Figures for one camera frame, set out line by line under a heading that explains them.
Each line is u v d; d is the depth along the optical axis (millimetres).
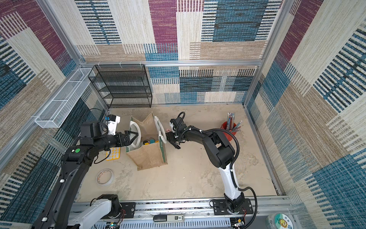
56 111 718
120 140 611
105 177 841
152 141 969
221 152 565
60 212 393
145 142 964
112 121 627
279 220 637
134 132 676
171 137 892
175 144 964
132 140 652
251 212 730
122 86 1087
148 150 777
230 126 943
